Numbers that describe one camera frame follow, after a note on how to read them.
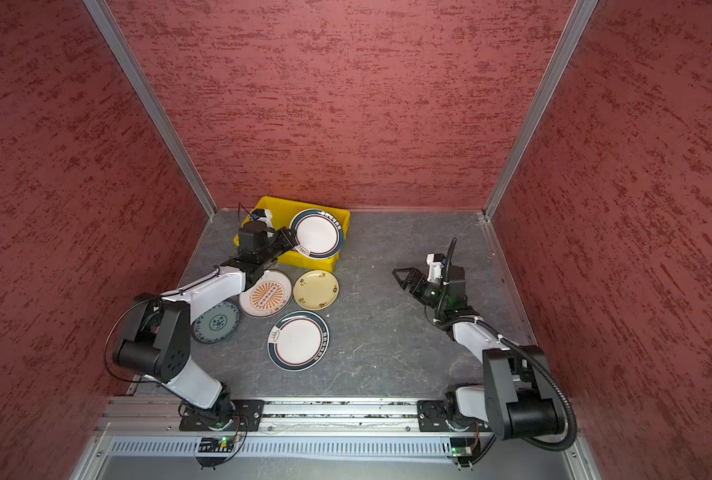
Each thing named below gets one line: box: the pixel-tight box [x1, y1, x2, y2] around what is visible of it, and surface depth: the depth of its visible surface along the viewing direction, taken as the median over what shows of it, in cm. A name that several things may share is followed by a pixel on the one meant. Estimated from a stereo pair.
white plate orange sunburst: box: [239, 269, 293, 318], surface depth 97 cm
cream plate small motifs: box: [293, 270, 340, 311], surface depth 100 cm
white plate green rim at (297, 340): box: [266, 310, 330, 372], surface depth 88 cm
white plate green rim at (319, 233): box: [290, 208, 344, 260], surface depth 96 cm
